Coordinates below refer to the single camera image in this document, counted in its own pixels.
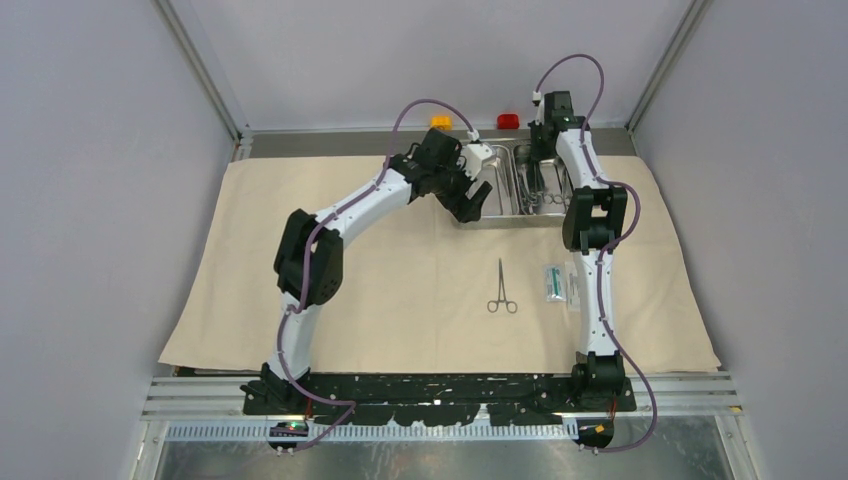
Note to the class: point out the red block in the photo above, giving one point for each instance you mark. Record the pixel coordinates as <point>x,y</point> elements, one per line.
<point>508,121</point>

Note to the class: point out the steel scissors pile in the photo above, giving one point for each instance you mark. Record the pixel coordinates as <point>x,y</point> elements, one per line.
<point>544,188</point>

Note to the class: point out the green white sterile packet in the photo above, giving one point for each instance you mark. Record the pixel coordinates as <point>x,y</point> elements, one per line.
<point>554,283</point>

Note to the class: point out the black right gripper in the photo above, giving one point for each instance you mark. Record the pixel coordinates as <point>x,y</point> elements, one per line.
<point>537,154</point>

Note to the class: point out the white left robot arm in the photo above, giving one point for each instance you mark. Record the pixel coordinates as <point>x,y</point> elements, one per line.
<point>309,262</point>

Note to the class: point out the steel hemostat clamp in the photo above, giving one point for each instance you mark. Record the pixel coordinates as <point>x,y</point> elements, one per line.
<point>501,302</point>

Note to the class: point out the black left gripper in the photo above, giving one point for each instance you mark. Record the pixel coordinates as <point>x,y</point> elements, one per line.
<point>466,209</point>

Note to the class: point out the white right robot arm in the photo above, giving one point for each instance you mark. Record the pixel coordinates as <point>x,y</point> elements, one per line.
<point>593,221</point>

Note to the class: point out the yellow block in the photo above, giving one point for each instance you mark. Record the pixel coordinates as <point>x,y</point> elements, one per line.
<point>441,122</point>

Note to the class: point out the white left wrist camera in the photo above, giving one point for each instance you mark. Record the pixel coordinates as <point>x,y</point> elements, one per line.
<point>474,154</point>

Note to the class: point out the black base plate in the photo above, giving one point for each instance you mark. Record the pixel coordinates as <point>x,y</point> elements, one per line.
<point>432,399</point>

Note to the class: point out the steel mesh instrument tray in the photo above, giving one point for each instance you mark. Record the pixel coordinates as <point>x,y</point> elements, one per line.
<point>501,208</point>

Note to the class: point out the cream cloth wrap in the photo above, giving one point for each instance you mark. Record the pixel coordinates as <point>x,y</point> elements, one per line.
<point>415,288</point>

